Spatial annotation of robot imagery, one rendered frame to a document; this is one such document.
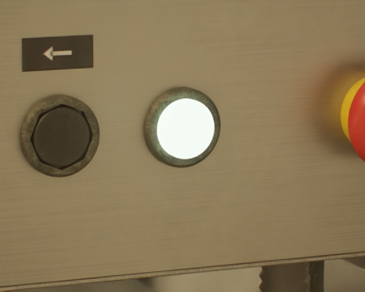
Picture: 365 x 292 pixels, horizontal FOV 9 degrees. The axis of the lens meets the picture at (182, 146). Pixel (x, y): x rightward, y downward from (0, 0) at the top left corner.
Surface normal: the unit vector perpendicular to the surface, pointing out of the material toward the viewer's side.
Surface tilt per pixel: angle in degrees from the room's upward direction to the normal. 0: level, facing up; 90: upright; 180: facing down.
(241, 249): 90
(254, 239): 90
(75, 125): 90
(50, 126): 90
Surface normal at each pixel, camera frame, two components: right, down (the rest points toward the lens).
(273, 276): -0.46, -0.40
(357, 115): -0.33, 0.04
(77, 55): 0.40, 0.16
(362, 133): -0.33, 0.29
